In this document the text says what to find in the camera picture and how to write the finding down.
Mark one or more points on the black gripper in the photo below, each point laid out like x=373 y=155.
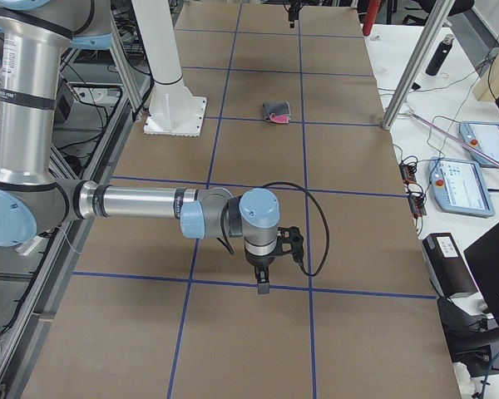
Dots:
x=260 y=262
x=291 y=16

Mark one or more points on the pink towel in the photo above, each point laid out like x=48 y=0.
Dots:
x=277 y=112

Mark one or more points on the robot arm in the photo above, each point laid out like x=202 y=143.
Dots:
x=33 y=201

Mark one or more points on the black water bottle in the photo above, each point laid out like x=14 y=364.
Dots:
x=440 y=55

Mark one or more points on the small circuit board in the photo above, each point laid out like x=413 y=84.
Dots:
x=408 y=173

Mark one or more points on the black box with label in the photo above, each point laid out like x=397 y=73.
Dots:
x=446 y=266

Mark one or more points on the wooden board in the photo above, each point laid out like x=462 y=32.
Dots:
x=487 y=89

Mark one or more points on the near teach pendant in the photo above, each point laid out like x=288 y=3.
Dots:
x=458 y=187

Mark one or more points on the teach pendant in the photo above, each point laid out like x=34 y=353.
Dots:
x=458 y=187
x=482 y=136

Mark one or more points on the black monitor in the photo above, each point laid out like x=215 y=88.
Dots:
x=483 y=260

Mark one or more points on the far teach pendant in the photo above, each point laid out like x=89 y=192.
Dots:
x=482 y=136

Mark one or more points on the grey control box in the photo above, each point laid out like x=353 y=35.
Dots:
x=65 y=102

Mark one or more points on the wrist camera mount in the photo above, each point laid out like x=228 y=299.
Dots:
x=290 y=241

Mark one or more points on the aluminium frame post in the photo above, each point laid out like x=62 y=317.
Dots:
x=439 y=13

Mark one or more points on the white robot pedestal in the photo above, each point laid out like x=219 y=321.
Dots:
x=173 y=109

